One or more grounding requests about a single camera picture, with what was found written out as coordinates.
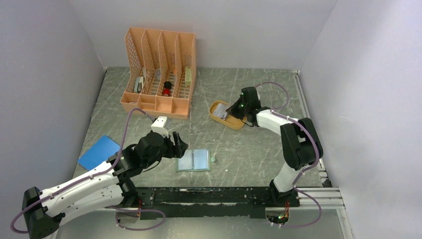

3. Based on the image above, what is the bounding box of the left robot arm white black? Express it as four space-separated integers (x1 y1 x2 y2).
22 131 188 239

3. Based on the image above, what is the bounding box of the red black small bottle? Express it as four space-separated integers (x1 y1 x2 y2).
162 81 172 97

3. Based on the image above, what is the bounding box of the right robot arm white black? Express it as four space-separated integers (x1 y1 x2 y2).
227 87 323 206

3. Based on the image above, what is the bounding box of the card in yellow tray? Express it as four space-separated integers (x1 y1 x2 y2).
212 103 229 120

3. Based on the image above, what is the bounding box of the aluminium rail frame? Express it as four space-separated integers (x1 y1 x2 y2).
44 70 354 239

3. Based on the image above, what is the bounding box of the grey white utility knife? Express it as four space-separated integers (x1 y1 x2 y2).
134 75 144 94

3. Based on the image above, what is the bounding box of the yellow oval tray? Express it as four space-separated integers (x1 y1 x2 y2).
209 101 246 130

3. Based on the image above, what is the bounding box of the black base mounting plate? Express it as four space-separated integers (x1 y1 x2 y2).
117 187 300 219

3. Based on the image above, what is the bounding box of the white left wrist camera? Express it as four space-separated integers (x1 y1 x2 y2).
151 116 169 137

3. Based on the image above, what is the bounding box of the light blue credit card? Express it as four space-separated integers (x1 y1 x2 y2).
193 149 210 170

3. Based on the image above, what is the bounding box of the blue notebook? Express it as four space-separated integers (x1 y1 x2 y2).
78 135 120 171

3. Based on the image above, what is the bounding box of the peach plastic file organizer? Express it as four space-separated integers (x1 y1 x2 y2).
120 27 197 120

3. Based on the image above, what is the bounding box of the pale green eraser box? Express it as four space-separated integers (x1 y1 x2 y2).
184 66 192 88

